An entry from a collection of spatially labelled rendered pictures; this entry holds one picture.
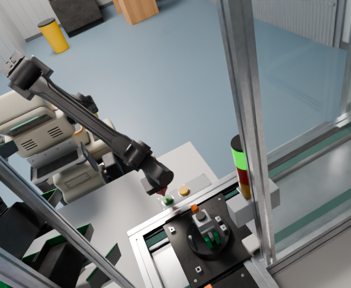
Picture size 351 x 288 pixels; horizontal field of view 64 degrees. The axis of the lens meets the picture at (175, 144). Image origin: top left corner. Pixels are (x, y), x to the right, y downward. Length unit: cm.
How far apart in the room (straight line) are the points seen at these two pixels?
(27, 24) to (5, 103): 683
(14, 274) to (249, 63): 40
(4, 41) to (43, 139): 539
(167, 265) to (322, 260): 48
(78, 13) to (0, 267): 655
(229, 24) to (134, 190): 103
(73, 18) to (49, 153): 558
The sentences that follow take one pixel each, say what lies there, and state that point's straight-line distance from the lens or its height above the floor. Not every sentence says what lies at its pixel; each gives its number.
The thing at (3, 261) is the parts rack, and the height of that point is 154.
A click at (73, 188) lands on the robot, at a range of 159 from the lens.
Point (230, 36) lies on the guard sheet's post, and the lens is 38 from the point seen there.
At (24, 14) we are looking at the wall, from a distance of 804.
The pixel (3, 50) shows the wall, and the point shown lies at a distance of 675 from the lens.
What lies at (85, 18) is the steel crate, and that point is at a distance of 686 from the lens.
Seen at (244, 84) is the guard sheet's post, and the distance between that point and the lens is 41.
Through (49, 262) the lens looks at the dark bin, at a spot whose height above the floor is 122.
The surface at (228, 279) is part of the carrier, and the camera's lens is 89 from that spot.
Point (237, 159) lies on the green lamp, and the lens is 55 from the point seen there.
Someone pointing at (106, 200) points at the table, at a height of 86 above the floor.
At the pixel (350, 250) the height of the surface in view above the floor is 86.
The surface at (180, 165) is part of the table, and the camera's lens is 131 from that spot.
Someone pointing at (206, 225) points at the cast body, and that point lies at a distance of 85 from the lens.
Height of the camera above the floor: 180
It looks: 41 degrees down
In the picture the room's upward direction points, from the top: 22 degrees counter-clockwise
